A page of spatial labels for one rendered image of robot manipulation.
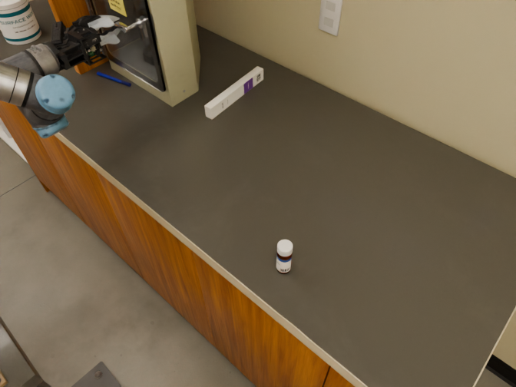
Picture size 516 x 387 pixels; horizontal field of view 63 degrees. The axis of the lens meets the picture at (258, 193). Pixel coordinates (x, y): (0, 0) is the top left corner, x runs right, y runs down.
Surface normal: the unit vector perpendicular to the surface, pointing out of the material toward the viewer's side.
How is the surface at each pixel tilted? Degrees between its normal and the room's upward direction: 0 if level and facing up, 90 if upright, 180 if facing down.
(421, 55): 90
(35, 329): 0
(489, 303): 1
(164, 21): 90
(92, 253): 0
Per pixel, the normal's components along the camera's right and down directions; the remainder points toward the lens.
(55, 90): 0.60, -0.08
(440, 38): -0.67, 0.57
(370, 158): -0.01, -0.65
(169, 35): 0.74, 0.51
